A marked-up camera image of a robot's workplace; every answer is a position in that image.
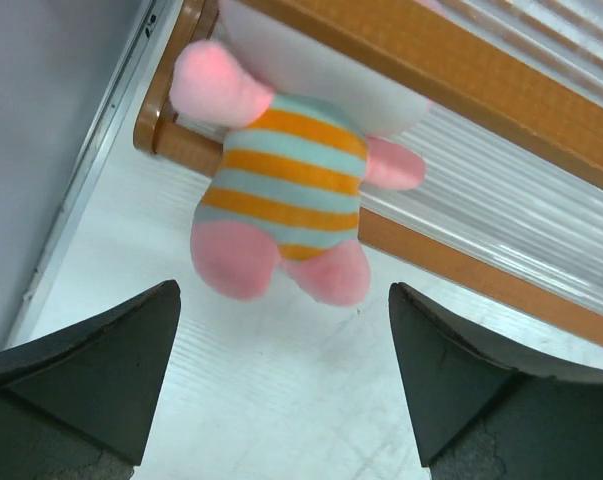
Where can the wooden three-tier shelf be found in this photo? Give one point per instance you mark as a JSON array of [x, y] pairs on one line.
[[513, 205]]

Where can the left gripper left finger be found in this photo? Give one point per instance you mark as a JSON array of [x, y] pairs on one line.
[[79, 403]]

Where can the pink plush orange stripes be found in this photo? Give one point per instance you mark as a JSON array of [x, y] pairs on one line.
[[306, 127]]

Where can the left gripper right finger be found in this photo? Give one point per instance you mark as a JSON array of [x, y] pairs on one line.
[[483, 406]]

